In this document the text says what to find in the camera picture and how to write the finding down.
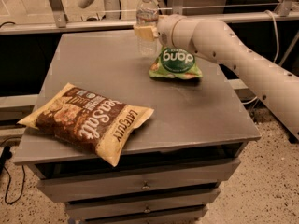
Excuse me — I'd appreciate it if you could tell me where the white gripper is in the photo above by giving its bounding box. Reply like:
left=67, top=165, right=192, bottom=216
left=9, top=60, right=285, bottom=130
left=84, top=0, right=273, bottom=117
left=134, top=15, right=195, bottom=50

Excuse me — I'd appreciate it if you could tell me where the clear plastic water bottle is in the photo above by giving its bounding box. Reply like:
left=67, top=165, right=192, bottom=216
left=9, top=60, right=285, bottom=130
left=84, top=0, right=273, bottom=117
left=136, top=0, right=159, bottom=57

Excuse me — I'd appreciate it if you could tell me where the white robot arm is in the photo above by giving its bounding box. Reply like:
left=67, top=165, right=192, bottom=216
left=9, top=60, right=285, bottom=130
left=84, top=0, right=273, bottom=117
left=134, top=15, right=299, bottom=139

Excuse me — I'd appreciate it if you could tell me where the green rice chip bag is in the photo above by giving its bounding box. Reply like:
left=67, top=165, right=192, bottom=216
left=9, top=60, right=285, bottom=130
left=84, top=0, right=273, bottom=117
left=149, top=47, right=203, bottom=80

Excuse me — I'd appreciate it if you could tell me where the brown sea salt chip bag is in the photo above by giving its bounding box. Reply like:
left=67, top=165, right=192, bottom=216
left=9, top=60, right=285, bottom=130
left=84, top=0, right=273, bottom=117
left=19, top=83, right=153, bottom=166

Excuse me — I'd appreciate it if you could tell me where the grey drawer cabinet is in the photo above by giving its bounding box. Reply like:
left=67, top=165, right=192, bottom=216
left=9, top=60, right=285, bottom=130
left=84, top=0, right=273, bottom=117
left=13, top=29, right=262, bottom=224

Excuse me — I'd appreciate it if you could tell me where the middle grey drawer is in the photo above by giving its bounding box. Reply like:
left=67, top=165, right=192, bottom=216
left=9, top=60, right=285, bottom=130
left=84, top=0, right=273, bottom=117
left=66, top=188, right=220, bottom=220

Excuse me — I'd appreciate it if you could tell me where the grey drawer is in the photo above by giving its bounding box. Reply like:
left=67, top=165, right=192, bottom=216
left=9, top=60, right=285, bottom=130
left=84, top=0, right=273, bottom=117
left=37, top=158, right=240, bottom=203
left=66, top=188, right=220, bottom=220
left=84, top=205, right=207, bottom=224

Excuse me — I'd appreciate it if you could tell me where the top grey drawer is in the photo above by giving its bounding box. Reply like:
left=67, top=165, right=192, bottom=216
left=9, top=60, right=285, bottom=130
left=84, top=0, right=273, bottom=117
left=37, top=158, right=240, bottom=203

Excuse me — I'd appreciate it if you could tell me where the bottom grey drawer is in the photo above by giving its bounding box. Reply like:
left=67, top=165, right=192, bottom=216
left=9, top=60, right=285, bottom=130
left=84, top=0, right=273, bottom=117
left=84, top=205, right=207, bottom=224

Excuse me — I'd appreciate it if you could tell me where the white cable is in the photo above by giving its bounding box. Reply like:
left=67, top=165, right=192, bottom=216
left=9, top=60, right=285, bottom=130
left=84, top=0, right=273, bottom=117
left=241, top=9, right=280, bottom=106

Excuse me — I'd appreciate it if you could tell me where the grey metal rail frame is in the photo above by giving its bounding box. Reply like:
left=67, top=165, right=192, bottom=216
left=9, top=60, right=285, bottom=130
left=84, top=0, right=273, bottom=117
left=0, top=0, right=299, bottom=35

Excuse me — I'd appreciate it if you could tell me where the black cable on floor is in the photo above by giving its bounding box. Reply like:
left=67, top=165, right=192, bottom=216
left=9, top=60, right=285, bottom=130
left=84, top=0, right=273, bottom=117
left=0, top=137, right=26, bottom=205

